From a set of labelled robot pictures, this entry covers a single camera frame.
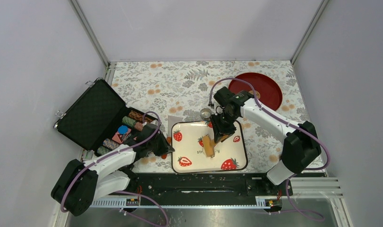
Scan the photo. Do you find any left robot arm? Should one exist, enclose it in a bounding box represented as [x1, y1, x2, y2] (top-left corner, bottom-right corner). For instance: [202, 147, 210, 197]
[51, 123, 175, 216]

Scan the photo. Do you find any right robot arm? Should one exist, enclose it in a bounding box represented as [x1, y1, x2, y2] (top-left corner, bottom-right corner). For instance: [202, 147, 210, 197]
[210, 87, 322, 195]

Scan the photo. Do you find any black poker chip case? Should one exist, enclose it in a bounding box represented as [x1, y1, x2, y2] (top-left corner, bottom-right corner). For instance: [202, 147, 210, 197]
[54, 78, 156, 157]

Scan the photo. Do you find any red round lacquer tray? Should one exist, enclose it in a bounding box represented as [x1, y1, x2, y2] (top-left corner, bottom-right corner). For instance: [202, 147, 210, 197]
[236, 72, 283, 111]

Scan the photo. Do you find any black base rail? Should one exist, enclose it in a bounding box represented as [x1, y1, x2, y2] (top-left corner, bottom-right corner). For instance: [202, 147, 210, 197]
[125, 173, 293, 206]

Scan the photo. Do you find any wooden dough roller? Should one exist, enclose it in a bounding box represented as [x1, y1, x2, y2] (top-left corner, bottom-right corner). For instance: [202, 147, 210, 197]
[202, 134, 219, 158]

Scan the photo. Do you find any strawberry print tray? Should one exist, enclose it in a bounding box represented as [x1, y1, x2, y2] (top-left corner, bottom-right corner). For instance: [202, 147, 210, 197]
[172, 121, 248, 174]

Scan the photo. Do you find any scraper with wooden handle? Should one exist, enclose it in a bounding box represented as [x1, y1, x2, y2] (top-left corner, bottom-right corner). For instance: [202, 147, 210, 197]
[161, 115, 183, 159]

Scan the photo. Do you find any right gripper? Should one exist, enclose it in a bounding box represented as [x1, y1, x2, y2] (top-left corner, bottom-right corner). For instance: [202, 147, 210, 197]
[210, 112, 238, 146]

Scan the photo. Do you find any blue poker chip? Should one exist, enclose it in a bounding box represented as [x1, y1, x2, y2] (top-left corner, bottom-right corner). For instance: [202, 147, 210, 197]
[117, 125, 129, 135]

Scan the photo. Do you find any metal ring cutter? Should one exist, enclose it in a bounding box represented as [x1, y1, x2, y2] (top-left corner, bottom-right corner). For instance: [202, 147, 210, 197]
[200, 108, 212, 121]

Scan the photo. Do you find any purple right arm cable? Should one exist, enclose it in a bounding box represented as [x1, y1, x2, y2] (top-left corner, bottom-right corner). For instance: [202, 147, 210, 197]
[209, 78, 331, 171]

